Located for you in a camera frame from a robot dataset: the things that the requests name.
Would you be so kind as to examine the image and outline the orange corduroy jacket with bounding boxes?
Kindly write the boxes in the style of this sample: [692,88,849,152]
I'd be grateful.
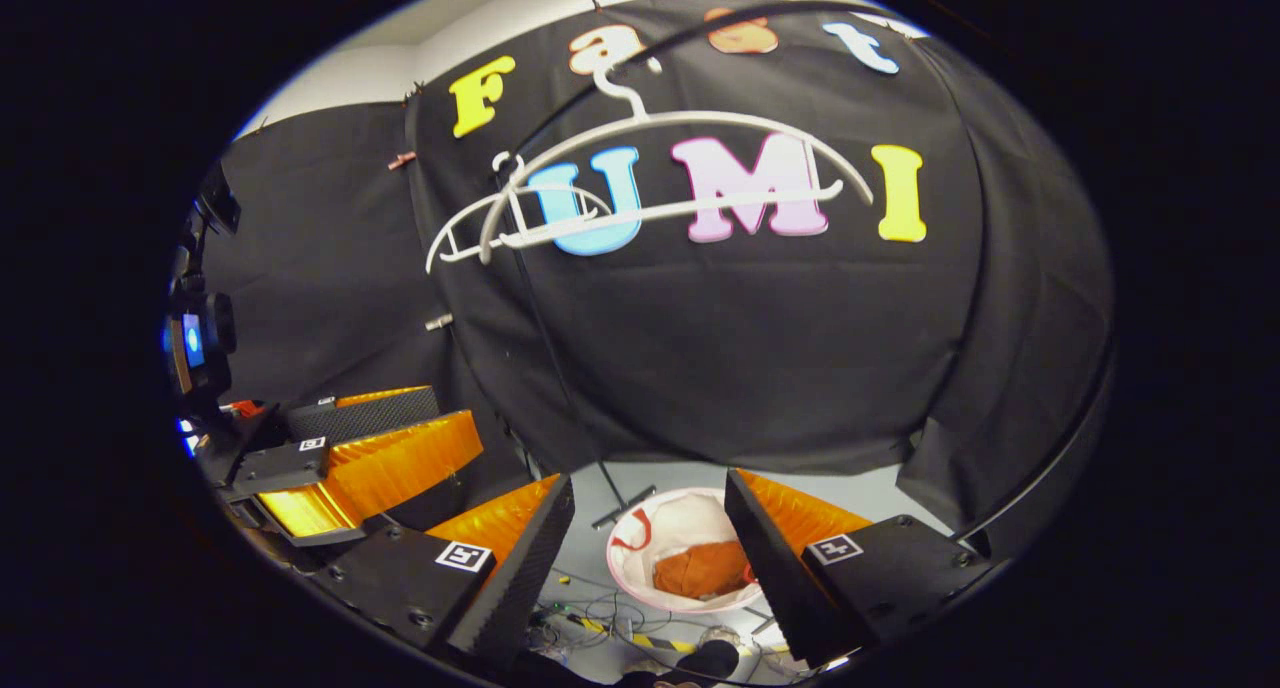
[653,540,756,601]

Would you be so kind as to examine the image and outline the white plastic hanger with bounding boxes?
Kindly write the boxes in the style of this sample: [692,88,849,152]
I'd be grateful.
[478,56,877,266]
[425,151,613,274]

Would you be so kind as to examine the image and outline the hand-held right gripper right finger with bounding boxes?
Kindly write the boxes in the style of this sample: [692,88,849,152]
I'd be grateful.
[722,468,1006,669]

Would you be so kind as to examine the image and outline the white laundry hamper red trim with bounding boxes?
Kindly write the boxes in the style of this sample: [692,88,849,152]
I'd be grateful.
[605,486,776,616]

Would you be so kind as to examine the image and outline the dark rounded object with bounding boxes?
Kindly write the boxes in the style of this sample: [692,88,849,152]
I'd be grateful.
[615,640,741,688]

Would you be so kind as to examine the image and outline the tangle of thin cables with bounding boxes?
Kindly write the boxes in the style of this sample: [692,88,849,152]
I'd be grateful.
[535,566,701,659]

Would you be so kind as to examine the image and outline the black clothes rack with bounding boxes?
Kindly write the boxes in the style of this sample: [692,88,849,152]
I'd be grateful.
[490,0,1116,559]

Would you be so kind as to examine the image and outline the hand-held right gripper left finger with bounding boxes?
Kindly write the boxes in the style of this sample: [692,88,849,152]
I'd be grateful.
[305,473,578,664]

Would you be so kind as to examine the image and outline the yellow and black cable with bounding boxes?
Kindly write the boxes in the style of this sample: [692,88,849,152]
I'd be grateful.
[570,614,701,655]

